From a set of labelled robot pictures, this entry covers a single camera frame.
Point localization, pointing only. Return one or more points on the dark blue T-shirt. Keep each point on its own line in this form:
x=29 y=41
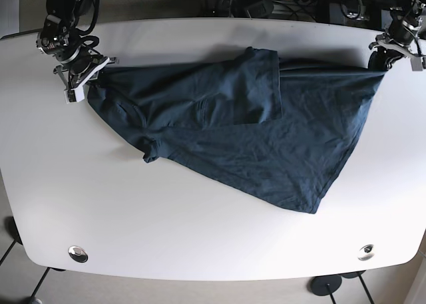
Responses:
x=277 y=129

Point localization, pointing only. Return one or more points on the right silver table grommet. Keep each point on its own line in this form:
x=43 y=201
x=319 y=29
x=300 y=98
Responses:
x=366 y=252

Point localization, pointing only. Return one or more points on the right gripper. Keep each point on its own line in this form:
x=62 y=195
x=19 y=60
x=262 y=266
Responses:
x=79 y=61

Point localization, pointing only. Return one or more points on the left grey shoe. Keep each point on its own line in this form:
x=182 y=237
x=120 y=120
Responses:
x=32 y=300

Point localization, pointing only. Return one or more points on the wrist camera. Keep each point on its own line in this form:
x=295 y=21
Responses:
x=74 y=95
x=418 y=63

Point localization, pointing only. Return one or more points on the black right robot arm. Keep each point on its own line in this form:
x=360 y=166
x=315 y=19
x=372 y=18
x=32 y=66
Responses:
x=82 y=14

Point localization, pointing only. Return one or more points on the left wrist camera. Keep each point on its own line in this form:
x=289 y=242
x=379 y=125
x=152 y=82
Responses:
x=418 y=63

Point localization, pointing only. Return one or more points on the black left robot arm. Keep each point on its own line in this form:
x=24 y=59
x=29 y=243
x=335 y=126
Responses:
x=412 y=8

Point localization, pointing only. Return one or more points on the black round stand base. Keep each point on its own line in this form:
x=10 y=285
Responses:
x=325 y=285

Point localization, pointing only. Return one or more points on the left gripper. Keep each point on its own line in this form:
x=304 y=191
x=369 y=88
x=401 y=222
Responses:
x=399 y=41

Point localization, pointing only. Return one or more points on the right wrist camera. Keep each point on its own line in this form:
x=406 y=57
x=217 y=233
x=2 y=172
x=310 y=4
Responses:
x=74 y=95

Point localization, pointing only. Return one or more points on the left silver table grommet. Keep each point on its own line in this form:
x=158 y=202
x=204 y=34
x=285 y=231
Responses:
x=78 y=254

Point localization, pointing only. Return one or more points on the silver table grommet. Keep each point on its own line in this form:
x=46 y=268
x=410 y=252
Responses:
x=78 y=254
x=366 y=252

